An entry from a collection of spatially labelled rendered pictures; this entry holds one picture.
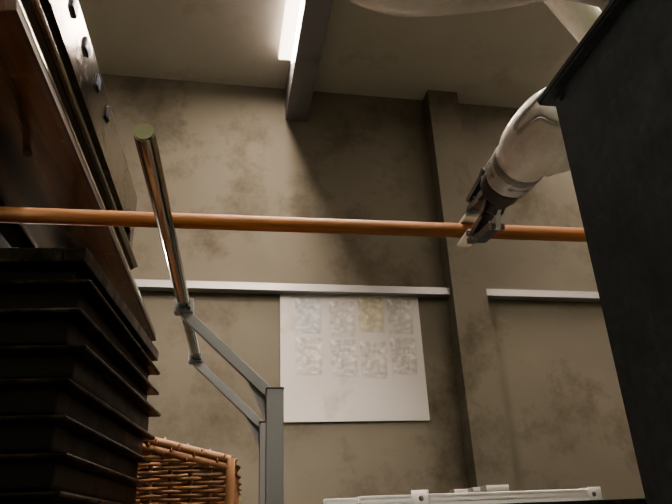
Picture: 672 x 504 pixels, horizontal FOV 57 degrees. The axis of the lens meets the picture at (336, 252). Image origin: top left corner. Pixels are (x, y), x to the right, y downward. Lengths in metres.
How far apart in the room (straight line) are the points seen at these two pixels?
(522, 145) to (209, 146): 4.82
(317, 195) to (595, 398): 2.91
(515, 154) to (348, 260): 4.30
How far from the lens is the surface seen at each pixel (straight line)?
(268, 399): 1.47
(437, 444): 5.03
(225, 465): 0.81
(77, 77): 2.05
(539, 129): 0.97
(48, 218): 1.25
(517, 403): 5.34
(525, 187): 1.08
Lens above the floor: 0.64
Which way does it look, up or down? 24 degrees up
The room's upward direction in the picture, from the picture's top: 2 degrees counter-clockwise
